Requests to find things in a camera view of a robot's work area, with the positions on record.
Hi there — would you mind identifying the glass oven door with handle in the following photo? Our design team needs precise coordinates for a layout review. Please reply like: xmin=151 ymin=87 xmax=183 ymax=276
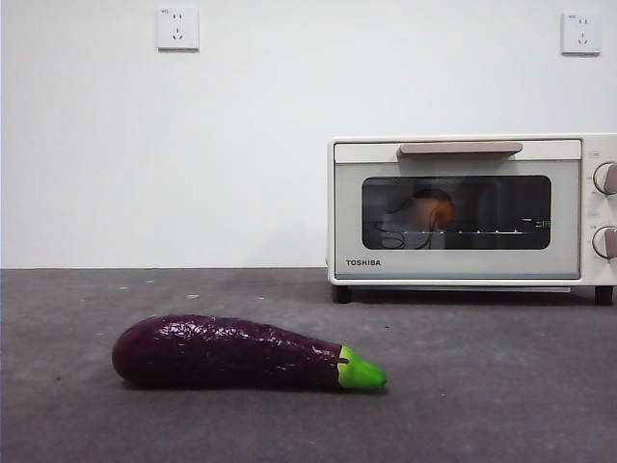
xmin=332 ymin=139 xmax=582 ymax=282

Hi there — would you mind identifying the brown potato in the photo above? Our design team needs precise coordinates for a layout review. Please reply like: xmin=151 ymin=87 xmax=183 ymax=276
xmin=407 ymin=189 xmax=456 ymax=229

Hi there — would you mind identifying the cream Toshiba toaster oven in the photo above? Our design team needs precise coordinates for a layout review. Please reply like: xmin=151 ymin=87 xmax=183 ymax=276
xmin=327 ymin=133 xmax=617 ymax=306

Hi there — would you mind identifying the cream oven control knob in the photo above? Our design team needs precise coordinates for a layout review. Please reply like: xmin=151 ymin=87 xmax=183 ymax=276
xmin=591 ymin=226 xmax=617 ymax=258
xmin=592 ymin=162 xmax=617 ymax=196

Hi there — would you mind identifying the purple eggplant with green stem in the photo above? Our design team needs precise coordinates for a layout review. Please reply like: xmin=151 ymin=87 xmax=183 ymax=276
xmin=112 ymin=313 xmax=389 ymax=394

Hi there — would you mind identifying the metal wire oven rack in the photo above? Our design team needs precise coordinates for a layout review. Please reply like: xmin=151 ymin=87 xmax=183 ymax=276
xmin=378 ymin=226 xmax=527 ymax=238

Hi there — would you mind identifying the white wall power socket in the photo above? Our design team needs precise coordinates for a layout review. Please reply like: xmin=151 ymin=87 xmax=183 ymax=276
xmin=155 ymin=6 xmax=201 ymax=53
xmin=560 ymin=12 xmax=604 ymax=56

